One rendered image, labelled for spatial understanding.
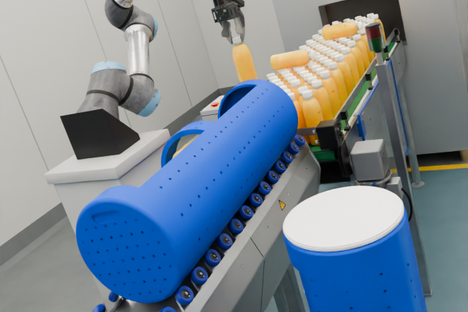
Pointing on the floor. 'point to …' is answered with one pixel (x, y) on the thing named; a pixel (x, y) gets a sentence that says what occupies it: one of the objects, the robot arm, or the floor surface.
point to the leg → (292, 290)
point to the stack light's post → (402, 172)
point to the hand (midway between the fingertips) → (237, 39)
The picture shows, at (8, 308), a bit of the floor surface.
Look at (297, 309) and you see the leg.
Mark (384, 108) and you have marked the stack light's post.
